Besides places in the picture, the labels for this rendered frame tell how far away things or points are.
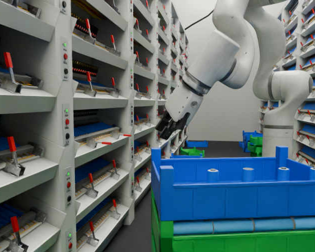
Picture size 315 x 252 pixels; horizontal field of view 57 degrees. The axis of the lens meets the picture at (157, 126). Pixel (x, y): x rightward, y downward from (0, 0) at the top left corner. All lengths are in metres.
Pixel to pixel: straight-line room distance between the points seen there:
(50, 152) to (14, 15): 0.37
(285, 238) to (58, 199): 0.62
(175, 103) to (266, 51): 0.52
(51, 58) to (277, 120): 0.88
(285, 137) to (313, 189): 0.78
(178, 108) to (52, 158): 0.39
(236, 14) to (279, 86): 0.49
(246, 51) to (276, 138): 0.52
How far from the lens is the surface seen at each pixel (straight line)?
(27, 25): 0.81
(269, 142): 1.30
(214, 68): 0.79
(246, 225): 0.50
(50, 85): 0.88
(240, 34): 0.88
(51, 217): 0.94
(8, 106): 0.72
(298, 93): 1.26
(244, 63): 0.84
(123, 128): 1.53
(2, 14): 0.74
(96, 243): 1.23
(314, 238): 0.55
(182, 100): 0.81
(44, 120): 0.89
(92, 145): 1.12
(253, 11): 1.19
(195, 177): 0.65
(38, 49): 0.91
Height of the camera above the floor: 0.66
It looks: 5 degrees down
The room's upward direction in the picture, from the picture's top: straight up
